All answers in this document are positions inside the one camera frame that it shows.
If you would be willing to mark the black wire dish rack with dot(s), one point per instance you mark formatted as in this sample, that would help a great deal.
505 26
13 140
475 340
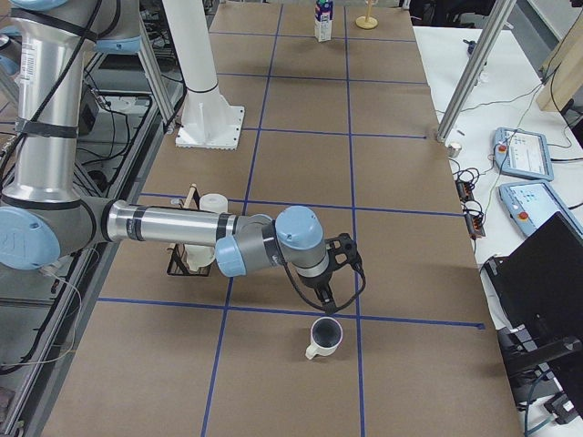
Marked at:
177 263

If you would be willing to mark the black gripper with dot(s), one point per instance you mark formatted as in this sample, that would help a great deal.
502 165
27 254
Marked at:
319 283

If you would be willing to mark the teach pendant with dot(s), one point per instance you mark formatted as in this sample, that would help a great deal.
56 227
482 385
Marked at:
531 204
522 154

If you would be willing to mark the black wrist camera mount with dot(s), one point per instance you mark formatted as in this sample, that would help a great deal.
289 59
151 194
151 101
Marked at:
342 250

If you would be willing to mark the wooden mug tree stand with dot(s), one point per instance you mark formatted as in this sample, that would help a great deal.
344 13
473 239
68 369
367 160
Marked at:
367 21

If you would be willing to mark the small metal cup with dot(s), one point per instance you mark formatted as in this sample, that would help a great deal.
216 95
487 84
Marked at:
454 149

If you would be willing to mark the white camera post with base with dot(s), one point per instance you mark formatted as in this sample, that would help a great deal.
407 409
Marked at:
207 118

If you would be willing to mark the teach pendant far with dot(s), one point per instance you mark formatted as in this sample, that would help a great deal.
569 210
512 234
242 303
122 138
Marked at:
522 154

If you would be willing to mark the blue white milk carton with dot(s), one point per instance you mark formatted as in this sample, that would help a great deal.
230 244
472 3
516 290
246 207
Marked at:
323 18

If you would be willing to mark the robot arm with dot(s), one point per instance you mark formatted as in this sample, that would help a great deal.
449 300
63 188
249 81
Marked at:
43 218

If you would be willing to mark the aluminium frame post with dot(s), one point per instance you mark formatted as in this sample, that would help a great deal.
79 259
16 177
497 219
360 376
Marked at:
476 62

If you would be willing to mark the white mug grey inside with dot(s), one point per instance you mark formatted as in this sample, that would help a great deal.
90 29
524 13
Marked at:
326 334

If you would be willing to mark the white cup in rack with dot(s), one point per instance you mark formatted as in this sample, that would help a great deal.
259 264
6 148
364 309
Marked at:
214 202

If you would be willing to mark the teach pendant near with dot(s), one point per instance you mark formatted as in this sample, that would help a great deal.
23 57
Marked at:
531 204

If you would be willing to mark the black laptop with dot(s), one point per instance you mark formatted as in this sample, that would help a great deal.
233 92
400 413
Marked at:
539 286

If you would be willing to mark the black power strip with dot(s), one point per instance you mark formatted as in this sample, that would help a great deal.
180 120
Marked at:
472 210

